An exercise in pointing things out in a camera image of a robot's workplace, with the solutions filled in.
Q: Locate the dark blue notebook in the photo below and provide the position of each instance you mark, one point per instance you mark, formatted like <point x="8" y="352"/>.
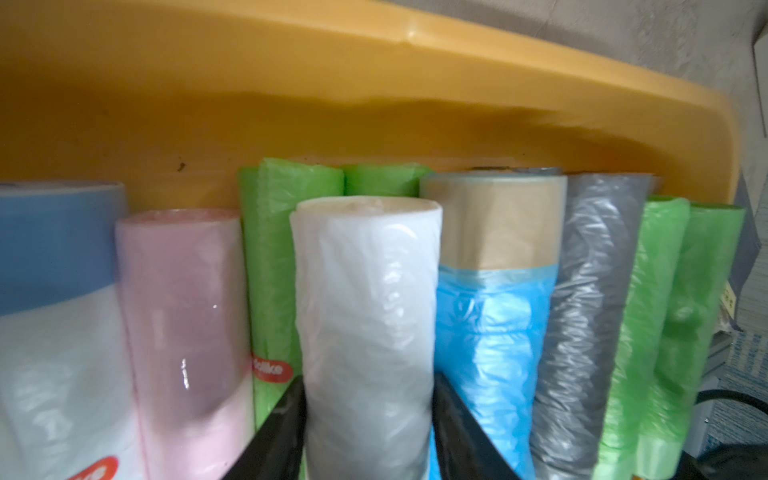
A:
<point x="727" y="310"/>

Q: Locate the light blue trash bag roll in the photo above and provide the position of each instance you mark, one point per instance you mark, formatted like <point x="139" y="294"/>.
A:
<point x="500" y="249"/>

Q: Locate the white blue trash bag roll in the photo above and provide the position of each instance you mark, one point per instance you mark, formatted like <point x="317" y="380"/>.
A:
<point x="67" y="392"/>

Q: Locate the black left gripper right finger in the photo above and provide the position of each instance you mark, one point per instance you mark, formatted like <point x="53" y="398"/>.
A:
<point x="463" y="450"/>

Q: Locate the yellow plastic storage tray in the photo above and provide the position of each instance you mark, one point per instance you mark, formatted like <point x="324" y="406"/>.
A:
<point x="172" y="98"/>

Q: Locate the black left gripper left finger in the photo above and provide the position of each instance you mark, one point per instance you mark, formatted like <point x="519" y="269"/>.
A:
<point x="276" y="451"/>

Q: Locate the dark grey trash bag roll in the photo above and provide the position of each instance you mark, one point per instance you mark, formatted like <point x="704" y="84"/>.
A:
<point x="517" y="171"/>

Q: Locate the pink trash bag roll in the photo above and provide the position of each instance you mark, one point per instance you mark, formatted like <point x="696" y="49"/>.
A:
<point x="183" y="293"/>

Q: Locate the short green trash bag roll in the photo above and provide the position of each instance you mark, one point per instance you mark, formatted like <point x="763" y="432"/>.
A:
<point x="394" y="180"/>

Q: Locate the white blue-end trash bag roll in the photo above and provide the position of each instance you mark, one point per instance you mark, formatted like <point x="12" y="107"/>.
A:
<point x="366" y="280"/>

